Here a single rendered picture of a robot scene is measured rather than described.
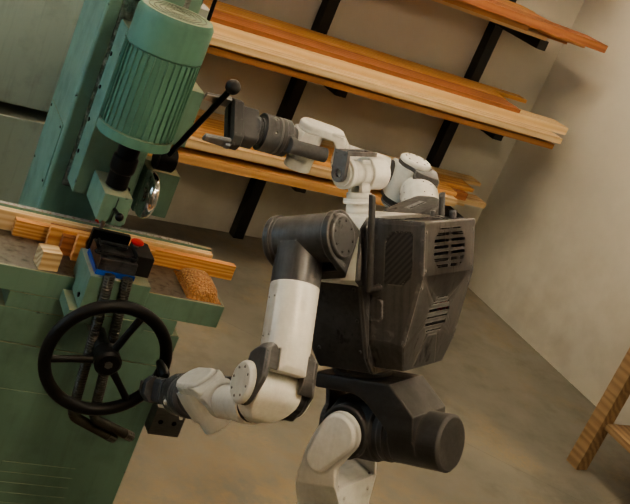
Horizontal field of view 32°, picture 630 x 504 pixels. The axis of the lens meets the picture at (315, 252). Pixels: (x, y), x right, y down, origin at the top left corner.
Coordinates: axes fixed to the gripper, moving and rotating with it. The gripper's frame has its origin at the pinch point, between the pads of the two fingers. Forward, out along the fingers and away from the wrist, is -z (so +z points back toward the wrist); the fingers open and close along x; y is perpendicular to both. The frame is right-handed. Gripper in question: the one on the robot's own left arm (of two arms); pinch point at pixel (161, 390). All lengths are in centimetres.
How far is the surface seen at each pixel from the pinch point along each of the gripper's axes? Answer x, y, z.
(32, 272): -27.9, 20.7, -17.1
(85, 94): -20, 66, -31
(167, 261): 6.9, 30.5, -29.5
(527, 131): 247, 150, -205
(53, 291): -22.1, 17.5, -19.0
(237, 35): 81, 147, -194
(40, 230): -25.1, 31.3, -28.9
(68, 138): -21, 55, -37
